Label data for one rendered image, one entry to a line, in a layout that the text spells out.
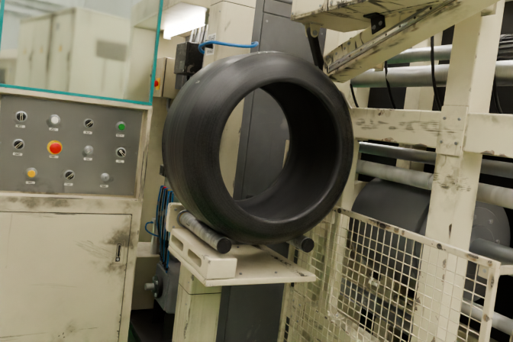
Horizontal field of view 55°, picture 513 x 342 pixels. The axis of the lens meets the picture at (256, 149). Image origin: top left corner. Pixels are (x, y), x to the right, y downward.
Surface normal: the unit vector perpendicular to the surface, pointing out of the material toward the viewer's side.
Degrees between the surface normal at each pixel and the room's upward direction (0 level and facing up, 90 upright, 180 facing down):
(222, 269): 90
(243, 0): 90
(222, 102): 85
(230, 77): 59
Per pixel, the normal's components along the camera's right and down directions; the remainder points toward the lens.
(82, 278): 0.44, 0.11
